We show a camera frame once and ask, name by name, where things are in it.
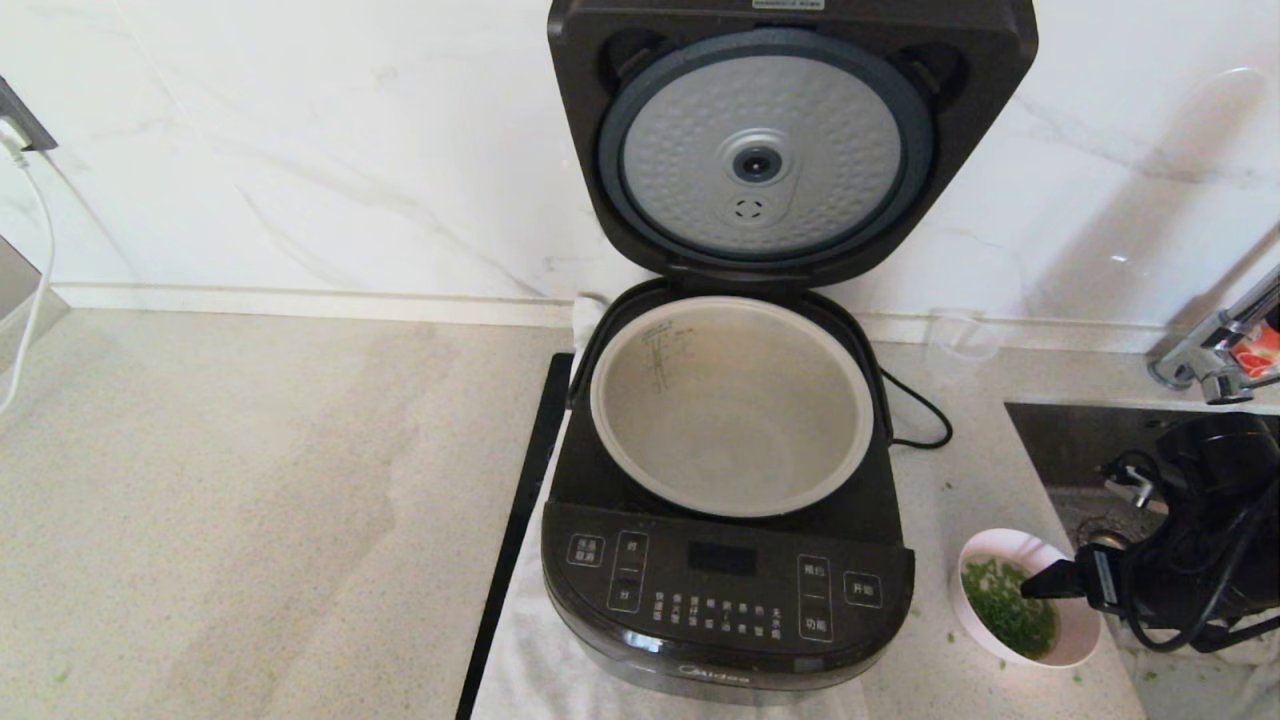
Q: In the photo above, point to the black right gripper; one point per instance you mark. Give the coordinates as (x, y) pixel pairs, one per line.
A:
(1150, 580)

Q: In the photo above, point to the black rice cooker lid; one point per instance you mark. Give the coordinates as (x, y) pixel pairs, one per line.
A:
(760, 110)

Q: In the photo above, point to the chopped green vegetables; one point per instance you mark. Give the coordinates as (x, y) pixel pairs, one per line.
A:
(1000, 610)

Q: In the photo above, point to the stainless steel sink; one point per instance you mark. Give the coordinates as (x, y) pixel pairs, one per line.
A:
(1060, 440)

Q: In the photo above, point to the metal sink drain strainer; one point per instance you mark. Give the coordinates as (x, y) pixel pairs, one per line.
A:
(1105, 540)

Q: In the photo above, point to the clear measuring cup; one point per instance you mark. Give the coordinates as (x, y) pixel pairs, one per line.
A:
(960, 345)

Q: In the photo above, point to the grey inner pot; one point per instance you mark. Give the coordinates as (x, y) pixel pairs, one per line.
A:
(730, 400)

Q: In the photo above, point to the white rag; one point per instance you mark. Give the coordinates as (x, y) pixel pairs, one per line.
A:
(1200, 690)

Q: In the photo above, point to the grey side panel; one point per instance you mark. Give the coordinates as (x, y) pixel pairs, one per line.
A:
(15, 285)

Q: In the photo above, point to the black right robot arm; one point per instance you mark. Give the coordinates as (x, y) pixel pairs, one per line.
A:
(1230, 470)

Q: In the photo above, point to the orange red packet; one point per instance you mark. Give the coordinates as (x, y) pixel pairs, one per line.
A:
(1260, 355)

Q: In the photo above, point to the chrome faucet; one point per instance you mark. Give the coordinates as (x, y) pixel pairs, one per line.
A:
(1200, 360)

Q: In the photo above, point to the pink bowl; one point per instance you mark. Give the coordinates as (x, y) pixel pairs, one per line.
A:
(1010, 545)

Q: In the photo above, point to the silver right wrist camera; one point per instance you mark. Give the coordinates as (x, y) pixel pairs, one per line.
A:
(1140, 488)

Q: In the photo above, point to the dark wall socket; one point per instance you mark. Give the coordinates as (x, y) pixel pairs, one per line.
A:
(25, 120)

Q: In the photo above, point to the white cloth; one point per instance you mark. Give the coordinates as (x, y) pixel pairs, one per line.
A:
(520, 670)

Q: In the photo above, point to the black flat strip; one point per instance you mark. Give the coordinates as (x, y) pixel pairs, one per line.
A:
(520, 520)

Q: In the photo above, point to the black rice cooker base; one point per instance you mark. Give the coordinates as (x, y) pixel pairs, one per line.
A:
(700, 640)

